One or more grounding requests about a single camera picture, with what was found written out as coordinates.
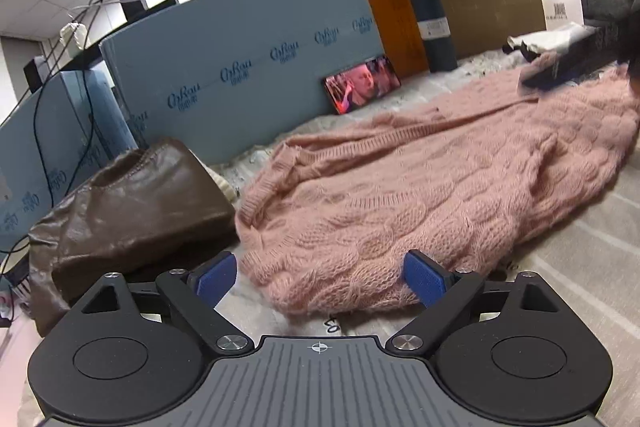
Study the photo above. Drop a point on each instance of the brown leather bag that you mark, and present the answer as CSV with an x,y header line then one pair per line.
x,y
147,212

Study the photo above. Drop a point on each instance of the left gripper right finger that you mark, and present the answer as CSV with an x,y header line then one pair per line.
x,y
447,298

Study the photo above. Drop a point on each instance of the white folded cloth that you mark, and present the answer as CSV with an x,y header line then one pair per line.
x,y
556,40

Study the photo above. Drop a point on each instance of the small blue foam board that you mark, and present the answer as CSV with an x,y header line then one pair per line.
x,y
58,138

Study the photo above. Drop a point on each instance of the pink knitted sweater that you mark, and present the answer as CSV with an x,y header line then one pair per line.
x,y
326,224

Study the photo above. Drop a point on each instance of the large blue foam board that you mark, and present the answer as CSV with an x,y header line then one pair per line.
x,y
222,76

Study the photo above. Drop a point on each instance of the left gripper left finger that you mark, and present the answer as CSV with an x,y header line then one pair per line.
x,y
192,297

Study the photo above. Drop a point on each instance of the smartphone showing video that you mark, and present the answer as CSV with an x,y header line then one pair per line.
x,y
360,85

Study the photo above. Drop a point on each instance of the dark teal thermos bottle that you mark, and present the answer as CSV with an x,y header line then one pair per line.
x,y
435,33

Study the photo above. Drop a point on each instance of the orange board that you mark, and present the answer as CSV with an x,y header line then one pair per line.
x,y
400,36

